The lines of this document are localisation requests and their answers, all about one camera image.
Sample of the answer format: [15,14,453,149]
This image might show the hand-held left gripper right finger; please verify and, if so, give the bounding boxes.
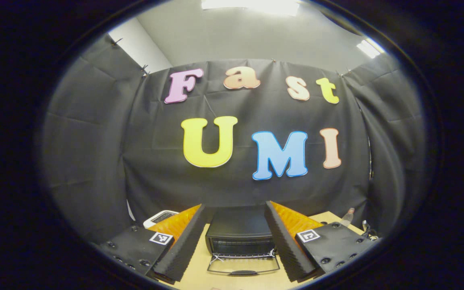
[264,201,379,283]

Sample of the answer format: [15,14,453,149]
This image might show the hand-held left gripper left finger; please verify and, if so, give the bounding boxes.
[95,203,207,284]

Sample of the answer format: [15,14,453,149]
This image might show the black electric oven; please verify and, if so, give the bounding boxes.
[205,207,281,276]

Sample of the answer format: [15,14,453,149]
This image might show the white toaster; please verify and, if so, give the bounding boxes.
[143,210,179,229]

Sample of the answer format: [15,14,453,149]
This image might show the clear plastic bottle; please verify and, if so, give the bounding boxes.
[340,207,355,228]

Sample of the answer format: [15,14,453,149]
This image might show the black backdrop cloth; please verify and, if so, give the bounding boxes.
[41,34,428,244]

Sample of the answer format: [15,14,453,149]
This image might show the small ceiling light panel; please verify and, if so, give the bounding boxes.
[356,38,385,59]

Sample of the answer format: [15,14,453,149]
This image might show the large ceiling light panel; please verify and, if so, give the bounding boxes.
[201,0,300,17]

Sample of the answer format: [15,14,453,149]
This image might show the dark tangled cable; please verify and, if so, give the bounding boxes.
[361,220,379,241]

